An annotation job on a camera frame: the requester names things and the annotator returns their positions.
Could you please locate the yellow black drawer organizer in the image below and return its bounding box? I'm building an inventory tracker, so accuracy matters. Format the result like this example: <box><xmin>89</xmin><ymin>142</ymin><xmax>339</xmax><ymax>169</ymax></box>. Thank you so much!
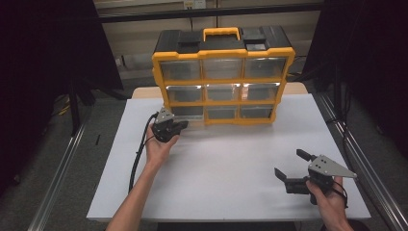
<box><xmin>151</xmin><ymin>26</ymin><xmax>296</xmax><ymax>127</ymax></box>

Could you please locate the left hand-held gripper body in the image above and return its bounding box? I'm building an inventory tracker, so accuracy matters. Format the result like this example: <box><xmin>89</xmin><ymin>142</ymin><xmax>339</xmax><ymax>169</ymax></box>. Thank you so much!
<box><xmin>151</xmin><ymin>107</ymin><xmax>181</xmax><ymax>144</ymax></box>

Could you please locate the metal floor rail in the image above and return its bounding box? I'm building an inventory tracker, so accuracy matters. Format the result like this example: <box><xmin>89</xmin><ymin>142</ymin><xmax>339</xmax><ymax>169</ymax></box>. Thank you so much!
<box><xmin>316</xmin><ymin>92</ymin><xmax>408</xmax><ymax>231</ymax></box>
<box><xmin>27</xmin><ymin>123</ymin><xmax>87</xmax><ymax>231</ymax></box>

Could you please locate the black horizontal bar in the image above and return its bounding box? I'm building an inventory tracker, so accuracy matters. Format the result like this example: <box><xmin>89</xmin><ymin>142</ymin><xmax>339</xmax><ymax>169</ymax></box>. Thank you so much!
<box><xmin>96</xmin><ymin>2</ymin><xmax>324</xmax><ymax>24</ymax></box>

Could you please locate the group of clear drawers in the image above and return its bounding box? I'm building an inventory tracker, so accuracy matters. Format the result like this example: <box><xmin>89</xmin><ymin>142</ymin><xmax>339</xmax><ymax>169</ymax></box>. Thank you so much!
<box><xmin>159</xmin><ymin>57</ymin><xmax>287</xmax><ymax>119</ymax></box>

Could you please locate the black curtain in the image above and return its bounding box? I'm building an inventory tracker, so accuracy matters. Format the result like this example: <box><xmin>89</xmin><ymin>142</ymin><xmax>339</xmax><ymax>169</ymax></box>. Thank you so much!
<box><xmin>0</xmin><ymin>0</ymin><xmax>124</xmax><ymax>193</ymax></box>
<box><xmin>302</xmin><ymin>0</ymin><xmax>408</xmax><ymax>158</ymax></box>

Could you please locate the person's left hand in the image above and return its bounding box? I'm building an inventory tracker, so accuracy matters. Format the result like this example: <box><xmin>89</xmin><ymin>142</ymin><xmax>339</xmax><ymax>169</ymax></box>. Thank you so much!
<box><xmin>145</xmin><ymin>133</ymin><xmax>181</xmax><ymax>169</ymax></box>

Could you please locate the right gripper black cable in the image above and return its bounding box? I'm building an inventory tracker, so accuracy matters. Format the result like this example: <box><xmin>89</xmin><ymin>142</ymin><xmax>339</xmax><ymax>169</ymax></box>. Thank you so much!
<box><xmin>330</xmin><ymin>177</ymin><xmax>349</xmax><ymax>210</ymax></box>

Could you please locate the yellow cable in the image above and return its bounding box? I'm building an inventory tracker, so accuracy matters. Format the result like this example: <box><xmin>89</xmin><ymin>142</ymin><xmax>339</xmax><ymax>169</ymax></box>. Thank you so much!
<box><xmin>57</xmin><ymin>97</ymin><xmax>71</xmax><ymax>116</ymax></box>

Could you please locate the white wall socket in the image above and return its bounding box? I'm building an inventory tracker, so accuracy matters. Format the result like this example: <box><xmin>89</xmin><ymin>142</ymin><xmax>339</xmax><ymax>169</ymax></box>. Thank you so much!
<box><xmin>183</xmin><ymin>0</ymin><xmax>207</xmax><ymax>10</ymax></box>

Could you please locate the black metal stand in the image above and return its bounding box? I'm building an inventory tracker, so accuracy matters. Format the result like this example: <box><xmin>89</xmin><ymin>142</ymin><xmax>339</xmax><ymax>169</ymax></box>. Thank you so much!
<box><xmin>66</xmin><ymin>78</ymin><xmax>129</xmax><ymax>138</ymax></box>

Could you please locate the clear plastic drawer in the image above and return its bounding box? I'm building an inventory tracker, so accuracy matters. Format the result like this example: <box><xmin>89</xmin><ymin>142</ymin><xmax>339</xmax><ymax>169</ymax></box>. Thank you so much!
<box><xmin>170</xmin><ymin>106</ymin><xmax>205</xmax><ymax>122</ymax></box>

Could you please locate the person's right hand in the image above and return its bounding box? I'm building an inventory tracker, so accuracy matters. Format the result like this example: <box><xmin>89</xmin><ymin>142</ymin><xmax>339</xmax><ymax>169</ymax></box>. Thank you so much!
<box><xmin>305</xmin><ymin>176</ymin><xmax>349</xmax><ymax>226</ymax></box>

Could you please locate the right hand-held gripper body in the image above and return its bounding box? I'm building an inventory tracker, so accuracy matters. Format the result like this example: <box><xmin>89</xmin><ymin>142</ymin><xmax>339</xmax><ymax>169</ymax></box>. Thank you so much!
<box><xmin>284</xmin><ymin>154</ymin><xmax>358</xmax><ymax>207</ymax></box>

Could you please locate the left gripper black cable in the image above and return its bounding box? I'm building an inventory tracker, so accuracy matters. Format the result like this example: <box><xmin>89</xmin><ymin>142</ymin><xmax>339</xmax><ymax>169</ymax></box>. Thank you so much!
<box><xmin>128</xmin><ymin>111</ymin><xmax>161</xmax><ymax>193</ymax></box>

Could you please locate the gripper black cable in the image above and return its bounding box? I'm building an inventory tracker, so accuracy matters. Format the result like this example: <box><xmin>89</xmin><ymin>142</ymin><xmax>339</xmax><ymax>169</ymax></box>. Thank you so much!
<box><xmin>330</xmin><ymin>177</ymin><xmax>349</xmax><ymax>210</ymax></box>
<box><xmin>128</xmin><ymin>111</ymin><xmax>161</xmax><ymax>193</ymax></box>

